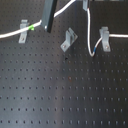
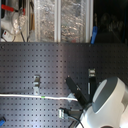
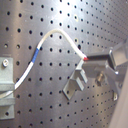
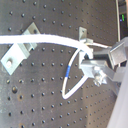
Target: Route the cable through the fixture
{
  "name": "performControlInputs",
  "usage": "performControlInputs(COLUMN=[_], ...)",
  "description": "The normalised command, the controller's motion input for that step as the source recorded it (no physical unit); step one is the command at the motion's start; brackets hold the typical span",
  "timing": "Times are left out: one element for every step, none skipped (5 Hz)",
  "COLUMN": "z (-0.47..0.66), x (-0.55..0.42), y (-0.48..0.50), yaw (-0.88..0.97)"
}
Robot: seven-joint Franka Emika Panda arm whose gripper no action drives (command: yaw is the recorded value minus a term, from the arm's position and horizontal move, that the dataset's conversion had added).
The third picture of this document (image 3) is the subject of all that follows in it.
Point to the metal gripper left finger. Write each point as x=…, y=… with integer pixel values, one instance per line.
x=105, y=75

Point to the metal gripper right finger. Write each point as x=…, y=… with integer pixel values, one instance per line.
x=107, y=54

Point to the grey metal clamp block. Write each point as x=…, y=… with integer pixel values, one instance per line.
x=7, y=102

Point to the grey metal cable clip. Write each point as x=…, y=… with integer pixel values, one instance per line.
x=74, y=83

